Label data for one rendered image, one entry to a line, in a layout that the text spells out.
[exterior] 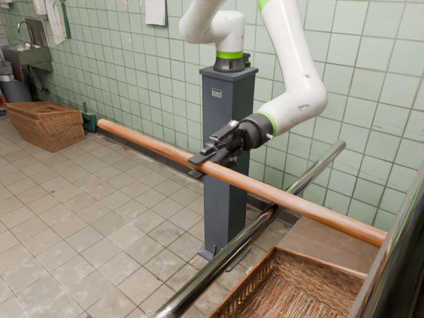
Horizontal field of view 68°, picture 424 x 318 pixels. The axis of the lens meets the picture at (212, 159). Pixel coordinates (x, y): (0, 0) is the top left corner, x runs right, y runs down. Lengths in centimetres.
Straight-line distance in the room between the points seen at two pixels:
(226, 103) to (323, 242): 76
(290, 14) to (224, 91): 58
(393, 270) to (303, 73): 75
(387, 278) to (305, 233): 131
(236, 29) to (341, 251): 104
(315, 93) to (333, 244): 79
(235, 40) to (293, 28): 51
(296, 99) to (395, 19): 97
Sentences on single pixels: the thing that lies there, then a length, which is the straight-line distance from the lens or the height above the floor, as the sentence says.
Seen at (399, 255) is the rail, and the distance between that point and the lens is 21.
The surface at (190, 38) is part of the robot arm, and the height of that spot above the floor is 135.
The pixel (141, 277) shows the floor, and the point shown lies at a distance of 208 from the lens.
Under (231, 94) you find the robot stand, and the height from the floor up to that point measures 111.
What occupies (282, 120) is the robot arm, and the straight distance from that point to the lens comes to 93.
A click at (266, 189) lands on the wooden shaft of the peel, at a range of 64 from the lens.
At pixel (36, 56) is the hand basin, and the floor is 79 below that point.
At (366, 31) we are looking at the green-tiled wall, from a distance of 181.
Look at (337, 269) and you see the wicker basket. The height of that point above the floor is 78.
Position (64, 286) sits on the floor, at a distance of 218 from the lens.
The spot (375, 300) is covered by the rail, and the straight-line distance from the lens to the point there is 19.
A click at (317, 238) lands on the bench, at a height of 58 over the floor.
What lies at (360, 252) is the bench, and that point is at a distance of 150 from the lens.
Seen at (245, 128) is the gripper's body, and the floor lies 123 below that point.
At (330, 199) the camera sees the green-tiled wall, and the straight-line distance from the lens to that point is 217.
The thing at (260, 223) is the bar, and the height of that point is 117.
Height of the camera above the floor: 157
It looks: 30 degrees down
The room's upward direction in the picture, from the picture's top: straight up
